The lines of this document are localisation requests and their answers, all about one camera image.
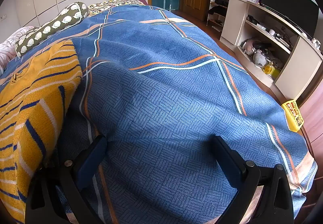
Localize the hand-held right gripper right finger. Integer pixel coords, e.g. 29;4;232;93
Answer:
211;136;294;224

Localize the pink floral fleece blanket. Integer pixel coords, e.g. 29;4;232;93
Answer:
0;26;38;73

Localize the shoe rack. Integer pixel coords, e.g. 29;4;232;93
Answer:
207;0;243;33

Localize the yellow black patterned quilt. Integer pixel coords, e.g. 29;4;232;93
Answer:
87;0;145;16

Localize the black television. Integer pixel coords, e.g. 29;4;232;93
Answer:
260;0;321;39

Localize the white power strip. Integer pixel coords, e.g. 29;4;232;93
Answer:
275;35;290;47

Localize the white bag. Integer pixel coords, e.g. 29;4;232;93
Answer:
252;51;268;68

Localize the blue plaid bed sheet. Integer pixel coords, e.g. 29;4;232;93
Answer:
0;4;318;224

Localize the yellow container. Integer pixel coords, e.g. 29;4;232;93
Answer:
262;64;280;78

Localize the yellow printed box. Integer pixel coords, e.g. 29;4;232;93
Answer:
281;99;306;131

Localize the green pillow with white print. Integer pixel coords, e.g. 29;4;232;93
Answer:
15;2;89;58

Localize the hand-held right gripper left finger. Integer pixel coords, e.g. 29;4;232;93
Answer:
25;135;109;224

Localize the beige television cabinet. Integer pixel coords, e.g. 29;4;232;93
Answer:
219;0;323;101

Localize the yellow striped knit sweater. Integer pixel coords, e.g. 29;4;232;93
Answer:
0;40;84;224

